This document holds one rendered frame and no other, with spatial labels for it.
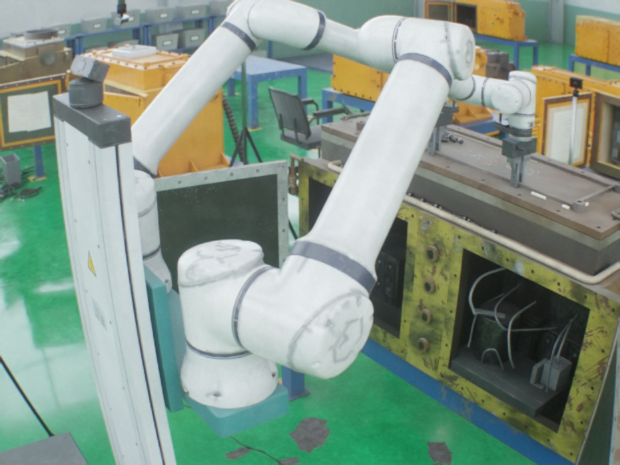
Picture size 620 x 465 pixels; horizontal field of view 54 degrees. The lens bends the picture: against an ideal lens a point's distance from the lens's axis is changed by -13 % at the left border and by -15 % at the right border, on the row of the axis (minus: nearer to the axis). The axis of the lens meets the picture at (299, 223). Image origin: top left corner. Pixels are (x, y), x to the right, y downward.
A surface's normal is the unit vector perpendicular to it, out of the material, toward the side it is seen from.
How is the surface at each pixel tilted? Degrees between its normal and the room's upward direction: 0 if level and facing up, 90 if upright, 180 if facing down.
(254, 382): 68
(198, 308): 89
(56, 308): 0
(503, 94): 82
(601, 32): 90
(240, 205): 90
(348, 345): 98
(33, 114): 90
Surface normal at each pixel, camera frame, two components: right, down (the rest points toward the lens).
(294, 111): -0.70, 0.52
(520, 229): -0.81, 0.23
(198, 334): -0.59, 0.33
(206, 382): -0.37, 0.00
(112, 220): 0.58, 0.31
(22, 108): 0.32, 0.36
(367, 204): 0.15, -0.26
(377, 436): -0.01, -0.92
